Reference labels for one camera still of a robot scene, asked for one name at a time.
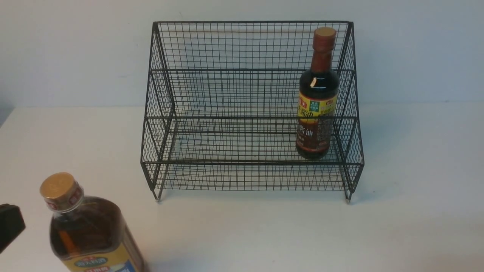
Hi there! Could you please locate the dark soy sauce bottle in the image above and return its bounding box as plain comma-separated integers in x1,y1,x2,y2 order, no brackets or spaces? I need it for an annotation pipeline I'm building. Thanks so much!
295,26,339,160

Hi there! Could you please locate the black wire mesh shelf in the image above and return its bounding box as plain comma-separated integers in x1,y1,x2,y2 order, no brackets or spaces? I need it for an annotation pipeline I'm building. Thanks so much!
141,20,365,204

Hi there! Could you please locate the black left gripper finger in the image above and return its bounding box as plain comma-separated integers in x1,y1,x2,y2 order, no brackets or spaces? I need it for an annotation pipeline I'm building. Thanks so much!
0,204,26,253

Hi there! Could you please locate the amber cooking wine bottle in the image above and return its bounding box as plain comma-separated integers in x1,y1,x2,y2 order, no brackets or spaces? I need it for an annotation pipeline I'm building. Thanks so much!
40,172,150,272

